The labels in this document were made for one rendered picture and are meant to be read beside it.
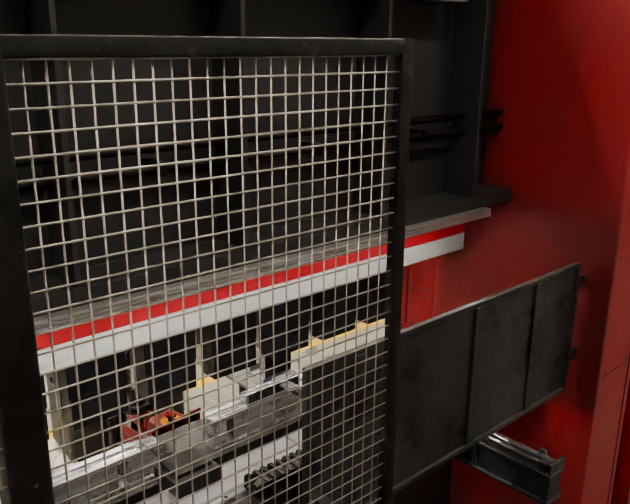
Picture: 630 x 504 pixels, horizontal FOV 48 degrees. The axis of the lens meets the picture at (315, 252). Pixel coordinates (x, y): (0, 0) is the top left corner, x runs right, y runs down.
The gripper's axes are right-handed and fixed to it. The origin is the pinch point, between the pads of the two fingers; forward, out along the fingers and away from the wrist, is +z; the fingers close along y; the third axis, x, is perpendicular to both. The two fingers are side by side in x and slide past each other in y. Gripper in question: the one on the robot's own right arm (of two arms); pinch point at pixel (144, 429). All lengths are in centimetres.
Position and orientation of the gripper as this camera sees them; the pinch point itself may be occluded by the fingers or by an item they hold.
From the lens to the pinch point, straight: 240.9
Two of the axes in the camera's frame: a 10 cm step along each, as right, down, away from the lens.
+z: 1.9, 9.7, 1.3
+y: 7.5, -0.7, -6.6
